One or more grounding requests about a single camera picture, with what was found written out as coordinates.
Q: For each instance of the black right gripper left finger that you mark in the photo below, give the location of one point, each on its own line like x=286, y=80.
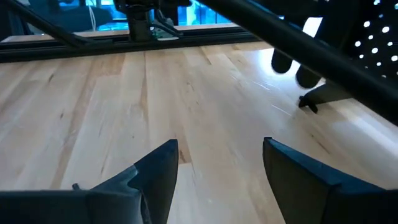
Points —
x=93, y=208

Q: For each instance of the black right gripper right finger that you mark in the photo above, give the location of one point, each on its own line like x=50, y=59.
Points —
x=326, y=205

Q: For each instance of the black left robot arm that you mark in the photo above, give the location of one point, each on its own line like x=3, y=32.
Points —
x=140, y=21

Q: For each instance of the black perforated pegboard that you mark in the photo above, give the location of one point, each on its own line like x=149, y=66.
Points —
x=363, y=32

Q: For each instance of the black aluminium table frame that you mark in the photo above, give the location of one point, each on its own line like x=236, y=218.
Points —
x=93, y=43

